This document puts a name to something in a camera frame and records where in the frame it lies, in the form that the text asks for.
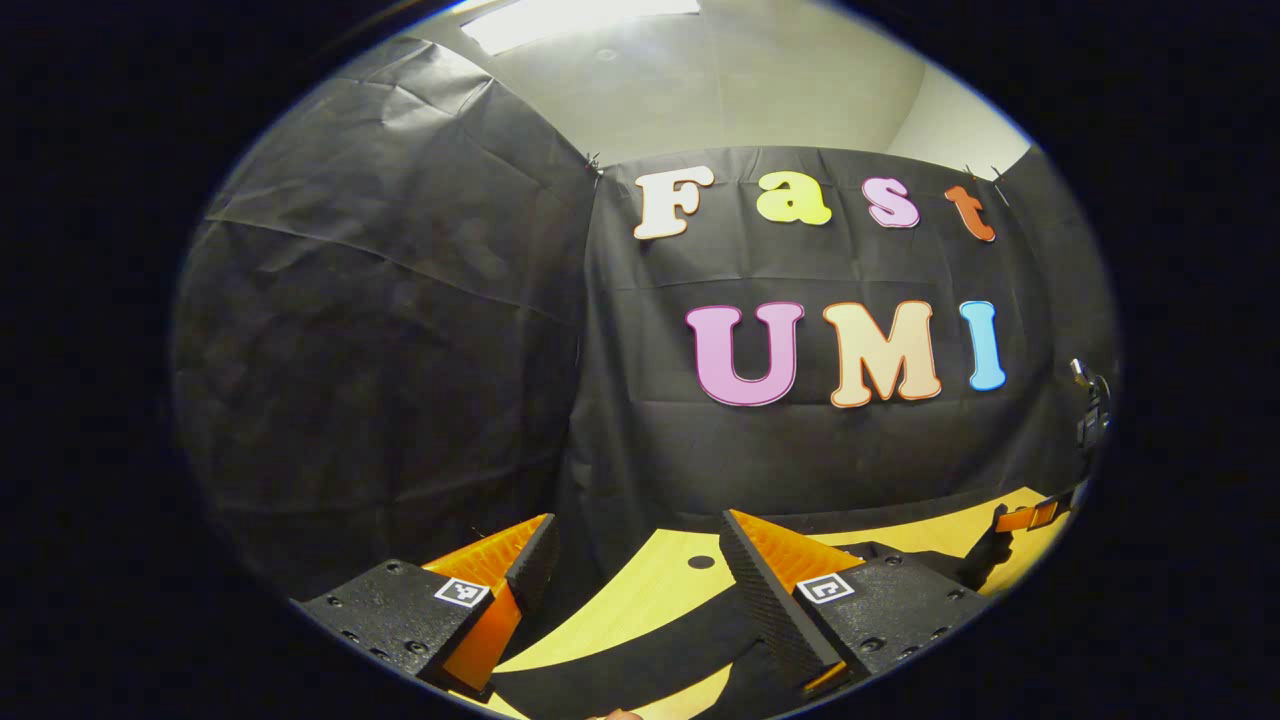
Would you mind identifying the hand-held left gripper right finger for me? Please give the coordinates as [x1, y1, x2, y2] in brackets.
[718, 508, 993, 697]

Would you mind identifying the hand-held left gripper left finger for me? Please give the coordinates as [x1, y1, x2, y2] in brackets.
[290, 513, 562, 702]

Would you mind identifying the black shirt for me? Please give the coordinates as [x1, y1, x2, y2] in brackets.
[490, 538, 1013, 720]

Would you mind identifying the black backdrop cloth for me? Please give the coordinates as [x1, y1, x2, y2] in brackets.
[170, 35, 1119, 603]

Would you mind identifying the ceiling light panel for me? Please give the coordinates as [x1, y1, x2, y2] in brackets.
[460, 0, 702, 57]

